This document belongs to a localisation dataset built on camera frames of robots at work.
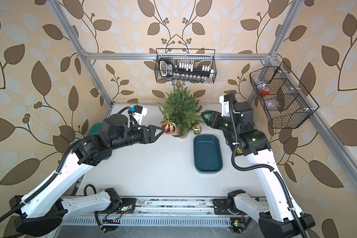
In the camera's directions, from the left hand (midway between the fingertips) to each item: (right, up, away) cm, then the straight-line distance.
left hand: (158, 128), depth 60 cm
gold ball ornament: (+17, -1, +15) cm, 23 cm away
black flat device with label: (+45, -17, +31) cm, 57 cm away
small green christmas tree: (+10, +9, +16) cm, 21 cm away
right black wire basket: (+62, +11, +13) cm, 64 cm away
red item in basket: (+55, +19, +22) cm, 63 cm away
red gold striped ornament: (+3, 0, +11) cm, 11 cm away
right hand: (+20, +6, +6) cm, 21 cm away
